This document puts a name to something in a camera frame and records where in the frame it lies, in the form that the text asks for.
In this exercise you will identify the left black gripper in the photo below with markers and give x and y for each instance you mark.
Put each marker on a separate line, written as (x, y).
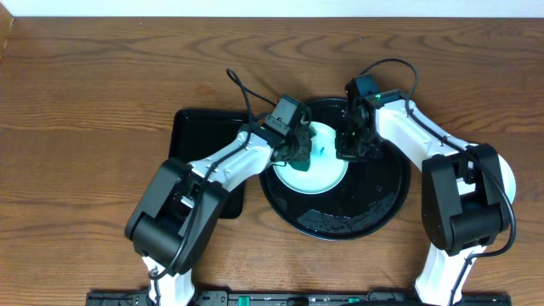
(300, 144)

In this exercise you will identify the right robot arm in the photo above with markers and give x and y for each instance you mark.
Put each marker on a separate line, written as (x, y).
(467, 189)

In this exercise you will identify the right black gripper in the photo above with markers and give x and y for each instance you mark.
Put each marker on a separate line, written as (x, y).
(345, 152)

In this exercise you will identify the black rectangular tray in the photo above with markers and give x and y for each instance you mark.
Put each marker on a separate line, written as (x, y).
(198, 133)

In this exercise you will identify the green scrubbing sponge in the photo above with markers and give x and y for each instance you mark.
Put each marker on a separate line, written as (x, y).
(301, 146)

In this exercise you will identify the round black serving tray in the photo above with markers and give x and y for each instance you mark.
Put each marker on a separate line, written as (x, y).
(369, 195)

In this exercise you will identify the light blue plate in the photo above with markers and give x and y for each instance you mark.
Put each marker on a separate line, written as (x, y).
(508, 179)
(325, 169)

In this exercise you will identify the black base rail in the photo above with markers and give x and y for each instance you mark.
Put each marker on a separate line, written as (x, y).
(222, 298)

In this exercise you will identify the light blue plate top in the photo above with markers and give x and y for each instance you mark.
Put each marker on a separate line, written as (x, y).
(325, 169)

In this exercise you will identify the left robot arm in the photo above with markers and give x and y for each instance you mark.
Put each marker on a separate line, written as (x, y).
(174, 220)

